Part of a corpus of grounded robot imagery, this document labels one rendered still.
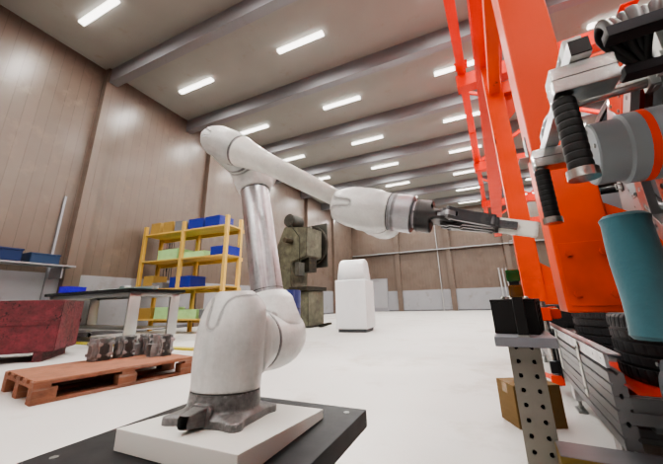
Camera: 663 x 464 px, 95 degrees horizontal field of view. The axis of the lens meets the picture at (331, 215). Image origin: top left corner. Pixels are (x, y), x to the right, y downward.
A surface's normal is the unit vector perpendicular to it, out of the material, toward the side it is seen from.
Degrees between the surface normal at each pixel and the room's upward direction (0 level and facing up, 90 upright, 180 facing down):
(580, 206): 90
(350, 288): 90
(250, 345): 87
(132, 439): 90
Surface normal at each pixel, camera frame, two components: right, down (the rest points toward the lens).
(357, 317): -0.35, -0.26
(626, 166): -0.29, 0.57
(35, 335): 0.41, -0.26
